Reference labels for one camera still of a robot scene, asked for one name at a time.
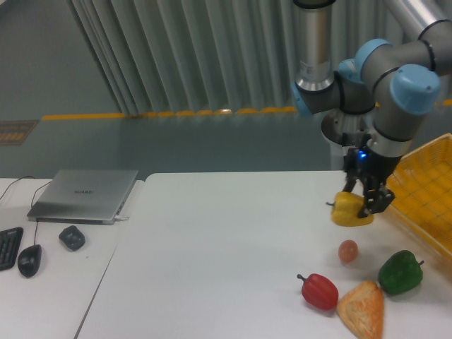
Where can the grey pleated curtain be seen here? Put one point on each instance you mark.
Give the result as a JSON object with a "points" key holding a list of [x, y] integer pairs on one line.
{"points": [[197, 56]]}

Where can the green bell pepper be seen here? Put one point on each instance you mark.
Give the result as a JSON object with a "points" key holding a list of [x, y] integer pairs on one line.
{"points": [[401, 273]]}

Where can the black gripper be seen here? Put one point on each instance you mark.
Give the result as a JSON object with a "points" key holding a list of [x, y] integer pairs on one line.
{"points": [[372, 170]]}

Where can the yellow bell pepper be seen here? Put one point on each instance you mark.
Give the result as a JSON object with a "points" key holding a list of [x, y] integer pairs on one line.
{"points": [[345, 210]]}

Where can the brown egg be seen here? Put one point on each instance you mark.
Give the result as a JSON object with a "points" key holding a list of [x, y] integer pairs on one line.
{"points": [[348, 251]]}

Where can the silver laptop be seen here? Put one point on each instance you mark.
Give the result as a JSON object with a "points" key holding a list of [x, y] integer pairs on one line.
{"points": [[85, 196]]}

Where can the triangular pastry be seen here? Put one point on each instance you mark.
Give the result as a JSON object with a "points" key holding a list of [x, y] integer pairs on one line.
{"points": [[362, 310]]}

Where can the black computer mouse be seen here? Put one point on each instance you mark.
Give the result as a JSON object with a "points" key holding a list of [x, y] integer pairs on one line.
{"points": [[29, 260]]}

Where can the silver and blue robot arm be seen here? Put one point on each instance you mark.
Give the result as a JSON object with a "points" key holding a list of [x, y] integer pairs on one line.
{"points": [[376, 101]]}

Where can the small black case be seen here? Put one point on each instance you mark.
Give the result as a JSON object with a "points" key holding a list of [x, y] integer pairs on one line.
{"points": [[72, 238]]}

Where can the red bell pepper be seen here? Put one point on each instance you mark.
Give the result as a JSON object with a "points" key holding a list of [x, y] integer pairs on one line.
{"points": [[319, 291]]}

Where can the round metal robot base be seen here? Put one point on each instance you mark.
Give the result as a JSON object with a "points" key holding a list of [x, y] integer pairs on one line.
{"points": [[345, 129]]}

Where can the yellow plastic basket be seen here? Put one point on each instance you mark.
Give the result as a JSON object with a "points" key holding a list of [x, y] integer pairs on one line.
{"points": [[421, 183]]}

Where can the black keyboard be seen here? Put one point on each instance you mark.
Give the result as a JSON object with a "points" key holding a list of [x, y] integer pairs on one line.
{"points": [[9, 245]]}

